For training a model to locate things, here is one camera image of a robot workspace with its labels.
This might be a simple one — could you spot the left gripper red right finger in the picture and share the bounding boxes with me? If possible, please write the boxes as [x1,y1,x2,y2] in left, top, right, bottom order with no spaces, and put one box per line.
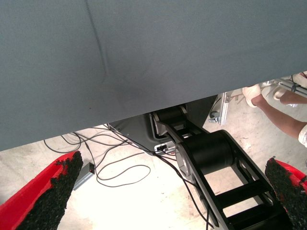
[264,157,307,230]

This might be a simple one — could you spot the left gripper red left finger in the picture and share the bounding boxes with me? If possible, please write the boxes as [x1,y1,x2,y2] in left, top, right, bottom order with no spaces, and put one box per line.
[0,150,84,230]

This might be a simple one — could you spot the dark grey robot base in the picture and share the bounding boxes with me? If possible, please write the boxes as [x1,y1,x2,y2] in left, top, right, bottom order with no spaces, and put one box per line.
[107,95,216,154]

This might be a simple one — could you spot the grey power strip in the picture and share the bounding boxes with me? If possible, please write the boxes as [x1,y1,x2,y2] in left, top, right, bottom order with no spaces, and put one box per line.
[73,162,95,191]

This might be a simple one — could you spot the white patterned shorts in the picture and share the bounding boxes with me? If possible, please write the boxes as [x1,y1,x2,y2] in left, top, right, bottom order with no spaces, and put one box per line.
[297,124,307,148]

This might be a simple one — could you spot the bare person leg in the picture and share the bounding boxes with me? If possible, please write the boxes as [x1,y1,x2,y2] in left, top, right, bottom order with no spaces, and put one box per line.
[251,95,307,140]
[279,91,307,105]

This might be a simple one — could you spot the white shoe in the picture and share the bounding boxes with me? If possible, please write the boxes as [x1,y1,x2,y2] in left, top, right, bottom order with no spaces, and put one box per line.
[241,83,262,108]
[261,84,287,101]

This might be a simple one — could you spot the dark grey table cloth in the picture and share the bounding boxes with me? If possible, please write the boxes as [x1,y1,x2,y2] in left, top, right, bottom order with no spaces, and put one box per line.
[0,0,307,152]

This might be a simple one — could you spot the looped thin black floor cable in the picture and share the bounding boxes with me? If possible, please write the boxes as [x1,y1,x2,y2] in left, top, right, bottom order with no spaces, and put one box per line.
[95,152,152,188]

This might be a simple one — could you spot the black robot torso frame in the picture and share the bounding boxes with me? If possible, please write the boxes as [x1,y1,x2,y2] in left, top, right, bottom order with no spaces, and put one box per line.
[149,105,297,230]

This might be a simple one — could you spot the aluminium frame leg with caster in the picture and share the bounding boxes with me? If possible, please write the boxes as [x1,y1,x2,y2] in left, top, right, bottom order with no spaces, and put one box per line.
[208,92,230,126]

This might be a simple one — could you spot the aluminium frame rail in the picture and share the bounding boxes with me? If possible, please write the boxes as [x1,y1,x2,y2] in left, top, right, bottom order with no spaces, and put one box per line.
[260,71,307,96]

